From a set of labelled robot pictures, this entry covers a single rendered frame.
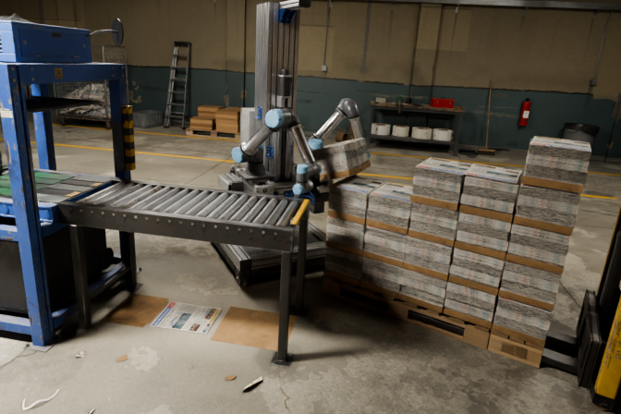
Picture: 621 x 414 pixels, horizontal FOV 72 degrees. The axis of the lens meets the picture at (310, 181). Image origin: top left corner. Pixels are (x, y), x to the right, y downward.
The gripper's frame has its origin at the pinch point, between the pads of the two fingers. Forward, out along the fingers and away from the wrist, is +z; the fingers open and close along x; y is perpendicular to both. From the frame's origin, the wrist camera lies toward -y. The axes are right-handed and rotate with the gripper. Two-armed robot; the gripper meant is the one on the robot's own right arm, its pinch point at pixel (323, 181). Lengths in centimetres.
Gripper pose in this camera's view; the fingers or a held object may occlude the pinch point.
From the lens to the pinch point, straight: 303.4
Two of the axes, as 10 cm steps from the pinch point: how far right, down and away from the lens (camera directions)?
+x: -8.4, 1.4, 5.3
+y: -2.3, -9.7, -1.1
